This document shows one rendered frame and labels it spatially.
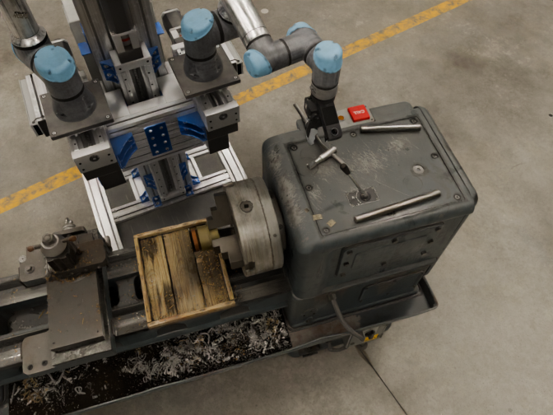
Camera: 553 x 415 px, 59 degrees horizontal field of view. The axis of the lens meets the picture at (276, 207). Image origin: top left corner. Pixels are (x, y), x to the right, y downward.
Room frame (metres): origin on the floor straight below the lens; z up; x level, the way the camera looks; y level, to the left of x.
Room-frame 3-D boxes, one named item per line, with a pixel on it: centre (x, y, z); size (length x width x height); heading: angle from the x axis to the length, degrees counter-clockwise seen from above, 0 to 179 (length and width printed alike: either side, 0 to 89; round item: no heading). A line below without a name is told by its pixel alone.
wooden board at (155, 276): (0.71, 0.33, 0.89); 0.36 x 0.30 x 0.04; 18
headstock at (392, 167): (0.93, -0.29, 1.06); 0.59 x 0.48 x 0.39; 108
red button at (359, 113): (1.14, -0.27, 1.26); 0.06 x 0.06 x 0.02; 18
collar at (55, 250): (0.68, 0.70, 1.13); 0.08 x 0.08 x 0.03
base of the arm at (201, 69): (1.44, 0.30, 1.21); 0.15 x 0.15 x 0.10
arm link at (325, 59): (1.01, -0.12, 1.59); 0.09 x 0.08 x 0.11; 31
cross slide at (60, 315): (0.62, 0.68, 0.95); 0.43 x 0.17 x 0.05; 18
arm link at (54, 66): (1.23, 0.75, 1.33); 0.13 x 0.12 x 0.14; 47
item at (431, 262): (0.93, -0.29, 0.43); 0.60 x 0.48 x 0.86; 108
